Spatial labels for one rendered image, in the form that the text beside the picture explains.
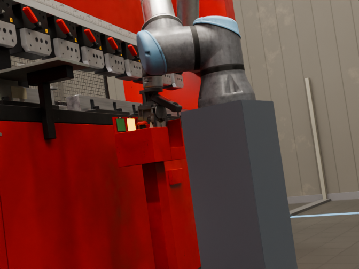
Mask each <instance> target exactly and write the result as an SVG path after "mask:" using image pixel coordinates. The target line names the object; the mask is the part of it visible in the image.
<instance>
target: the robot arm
mask: <svg viewBox="0 0 359 269"><path fill-rule="evenodd" d="M140 2H141V7H142V13H143V18H144V24H143V26H142V28H141V31H139V32H138V33H137V36H136V40H137V48H138V52H139V57H140V60H141V63H142V78H143V88H144V90H140V91H139V94H142V99H143V103H142V104H143V105H141V104H140V106H138V120H140V121H151V122H150V127H167V125H168V119H167V111H166V108H168V109H169V110H171V111H172V112H181V110H182V106H181V105H179V104H178V103H176V102H173V101H171V100H169V99H167V98H165V97H163V96H161V95H159V94H158V92H163V88H162V87H163V78H162V76H163V75H164V74H170V73H179V72H188V71H194V70H200V76H201V85H200V91H199V98H198V108H203V107H208V106H212V105H218V104H223V103H226V102H232V101H236V100H256V97H255V93H254V91H253V89H252V87H251V85H250V83H249V81H248V79H247V77H246V74H245V68H244V60H243V53H242V49H241V41H240V39H241V36H240V34H239V29H238V25H237V23H236V22H235V21H234V20H233V19H230V18H228V17H222V16H207V17H204V18H203V17H201V18H200V17H199V0H176V5H177V17H176V16H175V13H174V9H173V5H172V2H171V0H140ZM159 120H160V121H159Z"/></svg>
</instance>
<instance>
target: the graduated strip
mask: <svg viewBox="0 0 359 269"><path fill-rule="evenodd" d="M35 1H37V2H40V3H42V4H45V5H48V6H50V7H53V8H55V9H58V10H61V11H63V12H66V13H68V14H71V15H73V16H76V17H78V18H81V19H83V20H86V21H88V22H91V23H94V24H96V25H99V26H101V27H104V28H106V29H109V30H112V31H114V32H116V33H119V34H122V35H124V36H127V37H130V38H132V39H135V40H136V36H137V34H134V33H132V32H130V31H127V30H125V29H122V28H120V27H117V26H115V25H113V24H110V23H108V22H106V21H103V20H100V19H98V18H96V17H93V16H91V15H88V14H86V13H84V12H81V11H79V10H76V9H74V8H72V7H69V6H67V5H65V4H62V3H59V2H57V1H55V0H35Z"/></svg>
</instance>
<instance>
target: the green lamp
mask: <svg viewBox="0 0 359 269"><path fill-rule="evenodd" d="M116 122H117V127H118V131H126V128H125V123H124V119H116Z"/></svg>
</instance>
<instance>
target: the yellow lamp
mask: <svg viewBox="0 0 359 269"><path fill-rule="evenodd" d="M127 123H128V131H133V130H136V128H135V120H134V119H127Z"/></svg>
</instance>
